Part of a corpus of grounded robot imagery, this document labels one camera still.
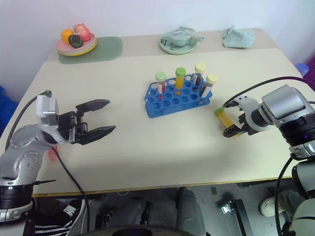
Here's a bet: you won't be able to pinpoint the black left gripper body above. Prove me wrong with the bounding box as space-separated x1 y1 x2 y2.
57 111 89 145

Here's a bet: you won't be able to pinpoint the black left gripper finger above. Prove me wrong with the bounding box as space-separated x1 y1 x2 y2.
75 125 117 146
75 99 111 117

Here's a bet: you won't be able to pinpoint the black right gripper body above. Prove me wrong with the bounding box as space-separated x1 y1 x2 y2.
236 110 258 136

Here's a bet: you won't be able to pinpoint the yellow test tube green cap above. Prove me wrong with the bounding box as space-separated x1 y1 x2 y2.
175 67 187 95
214 107 243 140

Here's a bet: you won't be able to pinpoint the blue test tube rack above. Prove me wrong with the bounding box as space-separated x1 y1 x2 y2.
142 73 213 119

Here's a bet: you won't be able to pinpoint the red test tube green cap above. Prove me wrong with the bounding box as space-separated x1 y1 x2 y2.
155 71 168 101

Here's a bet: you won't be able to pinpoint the dark red tube yellow cap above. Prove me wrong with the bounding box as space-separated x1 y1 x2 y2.
198 74 220 99
192 63 206 92

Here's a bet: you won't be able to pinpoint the yellow and green plate stack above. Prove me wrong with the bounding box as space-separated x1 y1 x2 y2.
56 38 98 58

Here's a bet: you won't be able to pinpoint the green placemat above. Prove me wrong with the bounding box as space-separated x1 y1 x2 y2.
57 36 124 65

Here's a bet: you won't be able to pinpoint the pink plate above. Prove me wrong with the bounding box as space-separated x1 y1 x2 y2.
55 33 97 54

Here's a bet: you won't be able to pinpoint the blue fabric object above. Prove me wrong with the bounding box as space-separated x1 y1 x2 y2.
0 85 18 140

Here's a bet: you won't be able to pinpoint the dark brown toy food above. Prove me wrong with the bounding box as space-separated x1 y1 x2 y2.
68 34 84 48

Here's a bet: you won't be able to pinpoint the light green cloth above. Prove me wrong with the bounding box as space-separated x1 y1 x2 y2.
221 24 255 49

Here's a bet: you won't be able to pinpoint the pink toy food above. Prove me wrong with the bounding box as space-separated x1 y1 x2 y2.
73 23 91 42

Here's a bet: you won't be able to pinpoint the orange toy food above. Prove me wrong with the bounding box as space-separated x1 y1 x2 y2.
60 29 74 45

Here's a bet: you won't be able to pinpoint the light green plate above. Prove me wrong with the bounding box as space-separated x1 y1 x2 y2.
157 34 198 56

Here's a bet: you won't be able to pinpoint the blue plastic object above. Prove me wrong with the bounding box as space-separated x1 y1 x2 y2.
294 62 310 80

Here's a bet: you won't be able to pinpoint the purple object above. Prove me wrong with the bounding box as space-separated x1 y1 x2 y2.
302 70 315 86

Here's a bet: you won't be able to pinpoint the black metal table foot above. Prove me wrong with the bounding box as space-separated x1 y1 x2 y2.
216 198 251 236

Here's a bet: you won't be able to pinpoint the grey trouser leg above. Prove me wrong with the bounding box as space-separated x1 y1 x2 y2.
105 186 206 236

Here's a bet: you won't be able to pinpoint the black shoe white stripes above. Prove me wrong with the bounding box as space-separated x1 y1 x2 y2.
23 198 87 236

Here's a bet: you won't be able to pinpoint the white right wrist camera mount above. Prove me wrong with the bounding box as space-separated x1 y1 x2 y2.
227 95 272 132

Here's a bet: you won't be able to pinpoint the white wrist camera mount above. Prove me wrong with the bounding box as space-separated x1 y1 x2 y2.
36 94 64 144
227 95 272 132

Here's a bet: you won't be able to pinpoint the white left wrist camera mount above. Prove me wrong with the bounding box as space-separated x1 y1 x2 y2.
36 94 64 144

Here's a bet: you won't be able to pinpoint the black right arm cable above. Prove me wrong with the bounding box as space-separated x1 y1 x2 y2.
223 76 315 108

